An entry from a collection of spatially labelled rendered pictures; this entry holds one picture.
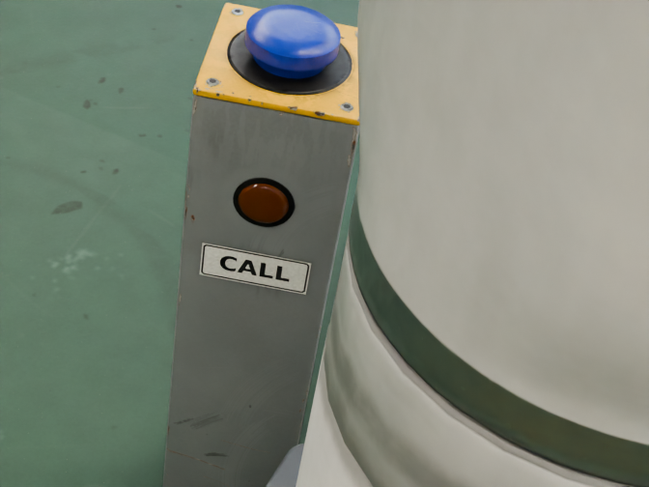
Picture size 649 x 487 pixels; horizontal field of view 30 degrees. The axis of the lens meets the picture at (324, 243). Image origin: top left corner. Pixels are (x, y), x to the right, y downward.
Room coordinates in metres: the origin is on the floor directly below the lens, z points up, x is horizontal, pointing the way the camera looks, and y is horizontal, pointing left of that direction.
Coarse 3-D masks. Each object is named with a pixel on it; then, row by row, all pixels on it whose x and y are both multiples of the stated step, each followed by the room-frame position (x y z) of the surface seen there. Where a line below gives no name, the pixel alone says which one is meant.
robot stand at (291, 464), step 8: (296, 448) 0.24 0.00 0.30; (288, 456) 0.24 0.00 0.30; (296, 456) 0.24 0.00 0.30; (280, 464) 0.23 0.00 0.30; (288, 464) 0.23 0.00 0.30; (296, 464) 0.24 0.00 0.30; (280, 472) 0.23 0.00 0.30; (288, 472) 0.23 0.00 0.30; (296, 472) 0.23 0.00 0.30; (272, 480) 0.23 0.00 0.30; (280, 480) 0.23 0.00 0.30; (288, 480) 0.23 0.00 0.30; (296, 480) 0.23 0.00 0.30
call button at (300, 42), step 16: (256, 16) 0.44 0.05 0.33; (272, 16) 0.44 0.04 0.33; (288, 16) 0.44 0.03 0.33; (304, 16) 0.44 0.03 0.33; (320, 16) 0.45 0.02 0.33; (256, 32) 0.43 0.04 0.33; (272, 32) 0.43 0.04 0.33; (288, 32) 0.43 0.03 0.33; (304, 32) 0.43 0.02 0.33; (320, 32) 0.44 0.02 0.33; (336, 32) 0.44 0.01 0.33; (256, 48) 0.42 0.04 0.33; (272, 48) 0.42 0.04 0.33; (288, 48) 0.42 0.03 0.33; (304, 48) 0.42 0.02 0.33; (320, 48) 0.42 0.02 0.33; (336, 48) 0.43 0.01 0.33; (272, 64) 0.42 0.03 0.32; (288, 64) 0.42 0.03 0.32; (304, 64) 0.42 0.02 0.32; (320, 64) 0.42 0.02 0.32
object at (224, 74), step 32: (224, 32) 0.45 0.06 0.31; (352, 32) 0.46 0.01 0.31; (224, 64) 0.42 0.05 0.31; (256, 64) 0.43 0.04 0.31; (352, 64) 0.44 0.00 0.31; (224, 96) 0.40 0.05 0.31; (256, 96) 0.40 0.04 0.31; (288, 96) 0.41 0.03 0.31; (320, 96) 0.41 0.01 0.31; (352, 96) 0.42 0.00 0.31
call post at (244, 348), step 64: (192, 128) 0.40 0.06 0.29; (256, 128) 0.40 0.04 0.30; (320, 128) 0.40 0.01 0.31; (192, 192) 0.40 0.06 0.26; (320, 192) 0.40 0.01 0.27; (192, 256) 0.40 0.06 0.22; (256, 256) 0.40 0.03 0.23; (320, 256) 0.40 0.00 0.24; (192, 320) 0.40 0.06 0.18; (256, 320) 0.40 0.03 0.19; (320, 320) 0.40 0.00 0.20; (192, 384) 0.40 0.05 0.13; (256, 384) 0.40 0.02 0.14; (192, 448) 0.40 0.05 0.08; (256, 448) 0.40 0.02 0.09
